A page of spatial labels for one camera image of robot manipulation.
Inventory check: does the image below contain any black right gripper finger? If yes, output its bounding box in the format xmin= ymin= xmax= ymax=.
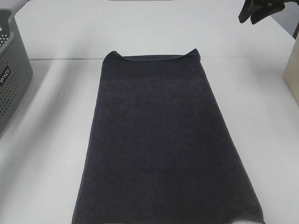
xmin=238 ymin=0 xmax=271 ymax=24

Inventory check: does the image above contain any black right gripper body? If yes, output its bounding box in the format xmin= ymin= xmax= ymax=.
xmin=257 ymin=0 xmax=285 ymax=14

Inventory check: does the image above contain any dark navy towel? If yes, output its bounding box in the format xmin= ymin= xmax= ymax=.
xmin=72 ymin=49 xmax=264 ymax=224

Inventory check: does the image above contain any beige box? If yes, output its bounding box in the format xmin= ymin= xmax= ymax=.
xmin=284 ymin=36 xmax=299 ymax=103

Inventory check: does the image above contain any grey perforated plastic basket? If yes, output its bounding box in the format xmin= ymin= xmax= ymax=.
xmin=0 ymin=8 xmax=33 ymax=132

